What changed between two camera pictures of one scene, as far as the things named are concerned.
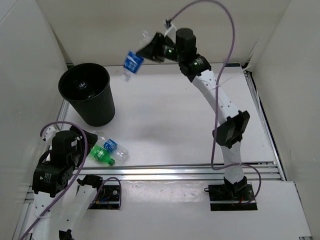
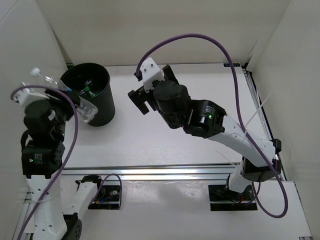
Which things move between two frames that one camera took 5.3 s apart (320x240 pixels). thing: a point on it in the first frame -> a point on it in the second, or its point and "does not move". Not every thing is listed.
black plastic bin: [87, 85] does not move
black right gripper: [152, 50] -> [140, 97]
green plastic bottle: [102, 154] -> [86, 90]
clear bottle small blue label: [115, 149] -> [86, 110]
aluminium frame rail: [168, 172] does not move
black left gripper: [91, 138] -> [65, 102]
